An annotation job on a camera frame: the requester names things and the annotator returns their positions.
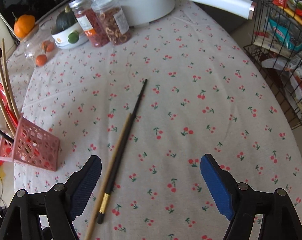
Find black wire storage rack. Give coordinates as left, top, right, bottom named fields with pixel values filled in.
left=244, top=0, right=302, bottom=129

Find large orange fruit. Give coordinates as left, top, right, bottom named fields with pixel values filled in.
left=12, top=12, right=36, bottom=39

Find wooden chopsticks pair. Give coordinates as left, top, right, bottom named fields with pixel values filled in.
left=0, top=38, right=20, bottom=137

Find brown wooden chopstick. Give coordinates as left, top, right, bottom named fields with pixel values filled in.
left=84, top=113, right=131, bottom=240

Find black chopstick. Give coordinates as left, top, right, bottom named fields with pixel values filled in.
left=97, top=79, right=148, bottom=224

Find white stacked bowls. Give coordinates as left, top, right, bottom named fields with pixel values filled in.
left=51, top=22, right=88, bottom=49

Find dark green pumpkin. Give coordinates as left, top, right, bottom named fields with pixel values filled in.
left=56, top=5, right=77, bottom=32

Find jar of dried fruit rings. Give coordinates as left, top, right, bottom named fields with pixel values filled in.
left=91, top=0, right=131, bottom=45

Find jar of red dried fruit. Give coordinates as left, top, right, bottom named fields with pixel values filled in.
left=69, top=0, right=110, bottom=48

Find cherry print tablecloth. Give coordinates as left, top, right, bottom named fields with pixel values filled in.
left=7, top=1, right=302, bottom=239

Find pink perforated utensil basket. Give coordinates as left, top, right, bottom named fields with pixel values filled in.
left=0, top=116, right=60, bottom=171

